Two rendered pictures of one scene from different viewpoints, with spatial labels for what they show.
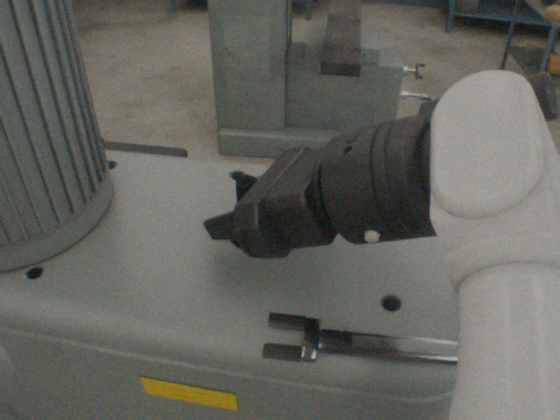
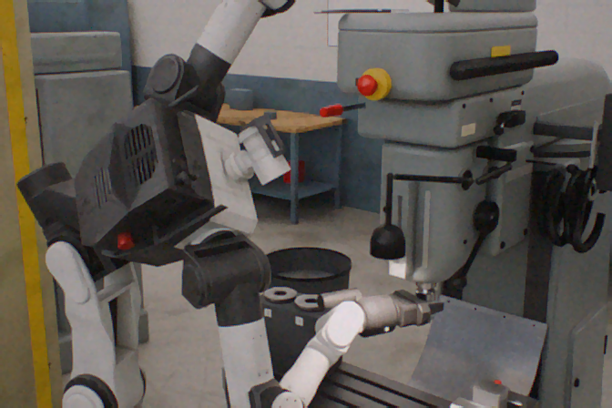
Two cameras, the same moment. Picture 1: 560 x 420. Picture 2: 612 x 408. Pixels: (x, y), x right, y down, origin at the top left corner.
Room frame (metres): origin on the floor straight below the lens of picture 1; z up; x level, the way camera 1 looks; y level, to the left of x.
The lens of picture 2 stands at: (0.88, -1.49, 1.91)
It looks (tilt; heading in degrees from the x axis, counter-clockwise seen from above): 15 degrees down; 119
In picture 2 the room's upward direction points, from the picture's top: straight up
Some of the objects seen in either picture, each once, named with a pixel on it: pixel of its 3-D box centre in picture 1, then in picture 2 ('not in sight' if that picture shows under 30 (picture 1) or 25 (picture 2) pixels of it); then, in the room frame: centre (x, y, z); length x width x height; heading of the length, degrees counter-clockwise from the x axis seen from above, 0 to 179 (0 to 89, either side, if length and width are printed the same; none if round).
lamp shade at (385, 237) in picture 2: not in sight; (388, 239); (0.36, -0.18, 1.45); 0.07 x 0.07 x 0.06
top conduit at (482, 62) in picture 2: not in sight; (508, 63); (0.52, 0.04, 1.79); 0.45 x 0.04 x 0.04; 80
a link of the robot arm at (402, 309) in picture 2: not in sight; (392, 311); (0.32, -0.05, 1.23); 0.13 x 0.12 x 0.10; 147
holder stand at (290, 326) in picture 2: not in sight; (295, 331); (-0.03, 0.12, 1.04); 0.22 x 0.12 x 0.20; 177
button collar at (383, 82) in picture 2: not in sight; (375, 84); (0.33, -0.20, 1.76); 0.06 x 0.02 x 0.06; 170
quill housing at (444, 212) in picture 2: not in sight; (431, 205); (0.37, 0.03, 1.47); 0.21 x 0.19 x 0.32; 170
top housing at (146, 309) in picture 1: (238, 288); (440, 51); (0.37, 0.04, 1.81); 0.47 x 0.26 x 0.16; 80
